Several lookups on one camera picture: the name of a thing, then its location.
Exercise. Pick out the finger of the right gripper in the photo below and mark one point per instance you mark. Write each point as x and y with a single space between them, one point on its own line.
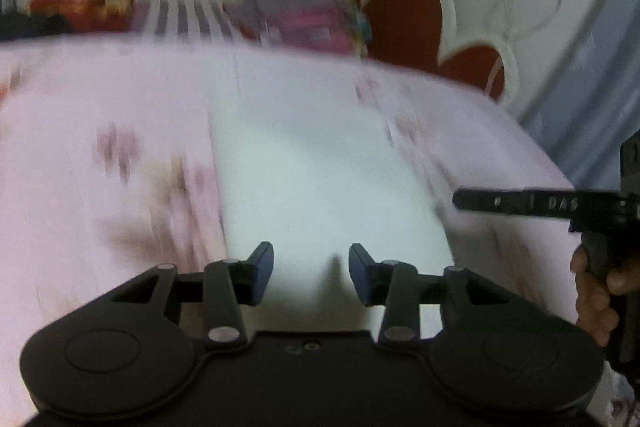
506 202

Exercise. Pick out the pile of folded clothes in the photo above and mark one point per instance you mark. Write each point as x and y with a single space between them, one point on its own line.
326 26

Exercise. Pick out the red orange patterned cloth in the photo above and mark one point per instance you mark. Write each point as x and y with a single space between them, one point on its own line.
88 16

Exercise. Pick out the pink floral bed sheet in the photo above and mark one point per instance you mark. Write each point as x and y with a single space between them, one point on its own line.
108 168

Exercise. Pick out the black cloth on bed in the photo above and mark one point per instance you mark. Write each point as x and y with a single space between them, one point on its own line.
18 26

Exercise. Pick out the blue patterned side curtain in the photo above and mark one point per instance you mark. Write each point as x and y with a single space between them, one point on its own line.
593 107

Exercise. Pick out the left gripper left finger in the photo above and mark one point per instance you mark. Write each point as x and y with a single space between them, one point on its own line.
230 284

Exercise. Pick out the pale green knit sweater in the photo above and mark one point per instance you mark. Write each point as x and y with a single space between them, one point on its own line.
312 188

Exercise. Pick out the person's right hand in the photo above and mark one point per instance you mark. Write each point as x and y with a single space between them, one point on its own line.
593 304

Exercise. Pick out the striped purple white pillow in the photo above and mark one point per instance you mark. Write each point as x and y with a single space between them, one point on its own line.
182 20

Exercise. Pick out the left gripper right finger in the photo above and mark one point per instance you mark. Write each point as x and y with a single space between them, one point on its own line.
391 285

